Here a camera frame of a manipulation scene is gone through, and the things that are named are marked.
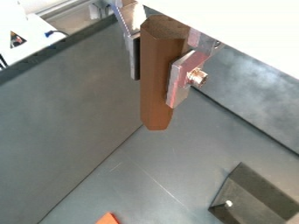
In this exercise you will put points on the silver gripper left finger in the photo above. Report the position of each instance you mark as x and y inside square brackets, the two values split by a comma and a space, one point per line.
[132, 15]

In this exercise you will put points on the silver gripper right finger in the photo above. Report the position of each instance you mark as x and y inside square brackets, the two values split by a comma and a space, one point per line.
[188, 72]

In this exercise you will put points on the brown hexagonal peg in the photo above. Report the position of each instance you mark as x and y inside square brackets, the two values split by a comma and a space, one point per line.
[162, 46]

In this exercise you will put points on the white box with warning label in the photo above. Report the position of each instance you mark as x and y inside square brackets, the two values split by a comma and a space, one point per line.
[25, 33]

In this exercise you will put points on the dark grey curved block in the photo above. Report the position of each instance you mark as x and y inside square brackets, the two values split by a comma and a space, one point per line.
[250, 200]

